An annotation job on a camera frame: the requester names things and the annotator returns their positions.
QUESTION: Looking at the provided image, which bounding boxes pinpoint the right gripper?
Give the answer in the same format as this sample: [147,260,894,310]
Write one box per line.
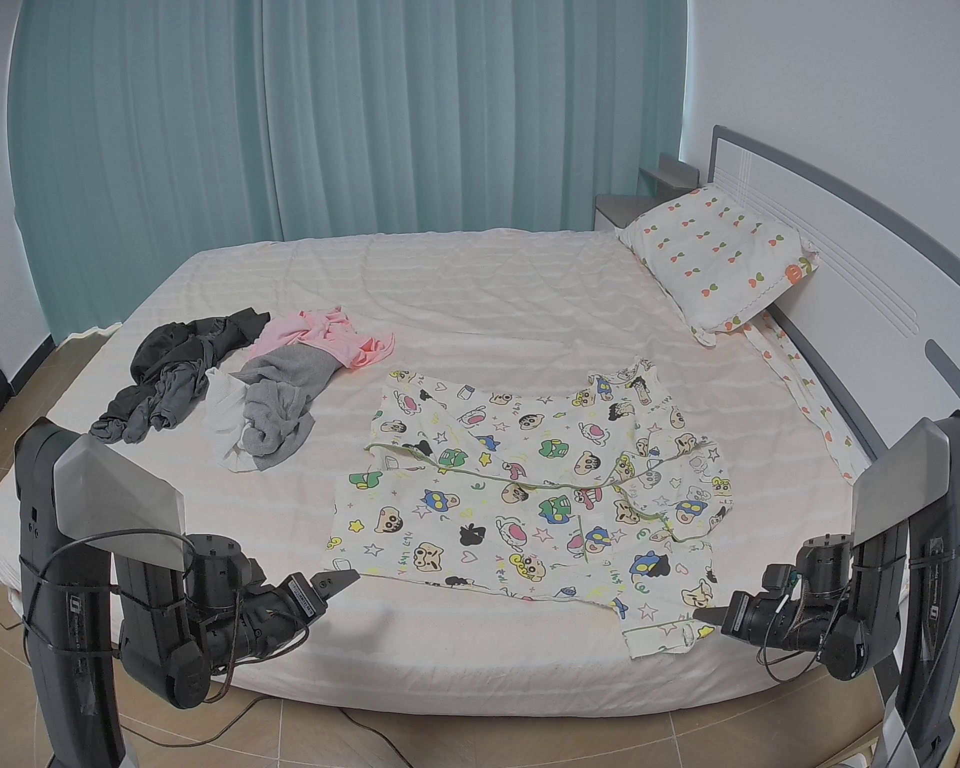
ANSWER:
[691,589,801,651]

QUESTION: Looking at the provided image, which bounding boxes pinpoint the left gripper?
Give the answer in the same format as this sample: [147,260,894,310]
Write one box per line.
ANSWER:
[243,567,362,655]

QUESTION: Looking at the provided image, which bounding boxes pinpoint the white printed pyjama top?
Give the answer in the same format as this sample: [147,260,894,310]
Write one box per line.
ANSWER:
[324,356,740,661]

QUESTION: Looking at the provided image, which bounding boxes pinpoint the white knitted garment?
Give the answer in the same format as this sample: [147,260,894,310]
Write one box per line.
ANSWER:
[202,366,264,475]

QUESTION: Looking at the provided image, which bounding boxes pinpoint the grey knitted garment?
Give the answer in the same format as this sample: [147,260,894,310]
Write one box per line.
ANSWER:
[228,345,339,474]

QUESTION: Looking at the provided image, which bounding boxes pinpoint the pink garment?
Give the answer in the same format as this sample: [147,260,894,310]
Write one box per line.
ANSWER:
[246,303,397,370]

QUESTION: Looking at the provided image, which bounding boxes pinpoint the dark grey garment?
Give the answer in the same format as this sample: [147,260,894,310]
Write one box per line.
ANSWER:
[88,358,213,445]

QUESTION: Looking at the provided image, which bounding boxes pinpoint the black garment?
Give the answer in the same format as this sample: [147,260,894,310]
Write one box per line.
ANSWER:
[129,309,273,387]

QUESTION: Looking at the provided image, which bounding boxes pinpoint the bed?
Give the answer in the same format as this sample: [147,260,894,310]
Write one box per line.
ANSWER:
[0,123,960,721]

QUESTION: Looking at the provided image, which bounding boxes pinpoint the white printed pillow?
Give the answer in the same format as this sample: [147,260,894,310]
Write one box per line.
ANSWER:
[616,183,820,348]

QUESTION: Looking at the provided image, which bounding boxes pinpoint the grey bedside table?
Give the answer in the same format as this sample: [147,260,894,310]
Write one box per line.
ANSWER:
[594,152,702,230]

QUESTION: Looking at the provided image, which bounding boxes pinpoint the blue-green curtain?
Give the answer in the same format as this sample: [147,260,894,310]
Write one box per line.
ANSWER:
[7,0,282,342]
[258,0,690,245]

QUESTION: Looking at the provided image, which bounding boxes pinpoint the black cable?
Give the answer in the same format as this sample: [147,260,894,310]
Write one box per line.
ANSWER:
[120,675,421,768]

